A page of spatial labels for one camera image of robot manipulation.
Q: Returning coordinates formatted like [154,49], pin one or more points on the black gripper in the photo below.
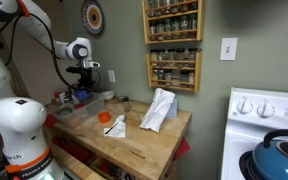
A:
[85,80]

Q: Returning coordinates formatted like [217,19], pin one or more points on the red orange cup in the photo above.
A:
[104,117]

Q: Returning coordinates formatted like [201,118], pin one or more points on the blue cup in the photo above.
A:
[81,94]

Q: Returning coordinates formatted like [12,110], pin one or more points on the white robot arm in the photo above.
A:
[21,119]

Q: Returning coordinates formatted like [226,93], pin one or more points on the clear plastic container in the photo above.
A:
[72,115]

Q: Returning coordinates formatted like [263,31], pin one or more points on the white bowl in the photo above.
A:
[108,95]

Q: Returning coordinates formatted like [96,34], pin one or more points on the small glass jar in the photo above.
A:
[126,105]

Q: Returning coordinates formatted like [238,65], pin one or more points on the metal spoon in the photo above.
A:
[120,118]

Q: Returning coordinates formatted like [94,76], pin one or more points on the white paper napkin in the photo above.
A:
[119,131]

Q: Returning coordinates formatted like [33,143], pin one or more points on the wooden butcher block cart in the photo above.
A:
[144,153]

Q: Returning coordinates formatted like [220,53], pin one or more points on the white paper bag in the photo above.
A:
[164,105]

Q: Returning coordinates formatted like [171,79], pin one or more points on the lower wooden spice rack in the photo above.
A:
[177,69]

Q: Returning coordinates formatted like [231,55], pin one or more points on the wooden spice rack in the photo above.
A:
[177,69]
[167,21]

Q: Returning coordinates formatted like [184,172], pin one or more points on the upper wooden spice rack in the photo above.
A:
[167,21]

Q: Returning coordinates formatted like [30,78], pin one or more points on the red cloth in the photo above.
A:
[182,149]

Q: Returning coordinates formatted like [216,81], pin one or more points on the white stove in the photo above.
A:
[251,115]

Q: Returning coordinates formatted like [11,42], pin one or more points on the blue pot with lid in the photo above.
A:
[269,159]

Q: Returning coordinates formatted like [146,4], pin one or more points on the white wall outlet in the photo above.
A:
[111,76]

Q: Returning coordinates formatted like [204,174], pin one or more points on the white light switch plate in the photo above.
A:
[228,49]

